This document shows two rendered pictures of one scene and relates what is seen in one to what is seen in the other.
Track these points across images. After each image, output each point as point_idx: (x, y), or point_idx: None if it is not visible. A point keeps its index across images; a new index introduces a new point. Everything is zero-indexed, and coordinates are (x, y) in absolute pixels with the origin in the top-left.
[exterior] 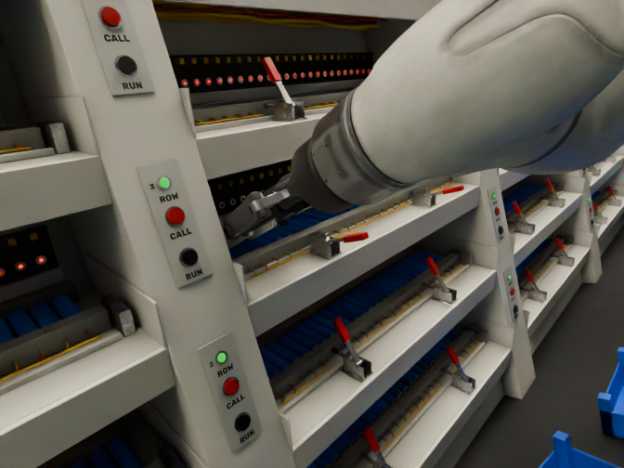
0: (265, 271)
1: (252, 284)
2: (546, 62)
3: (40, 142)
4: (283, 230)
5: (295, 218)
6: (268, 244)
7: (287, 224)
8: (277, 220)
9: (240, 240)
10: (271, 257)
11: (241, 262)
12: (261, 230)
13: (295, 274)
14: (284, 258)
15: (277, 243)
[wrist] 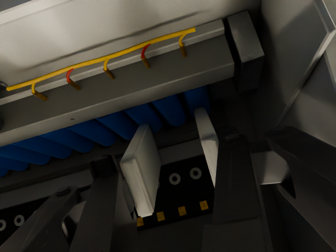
0: (153, 39)
1: (194, 9)
2: None
3: None
4: (57, 141)
5: (17, 163)
6: (114, 111)
7: (90, 164)
8: (120, 174)
9: (209, 122)
10: (117, 78)
11: (205, 71)
12: (143, 145)
13: (71, 14)
14: (81, 73)
15: (95, 112)
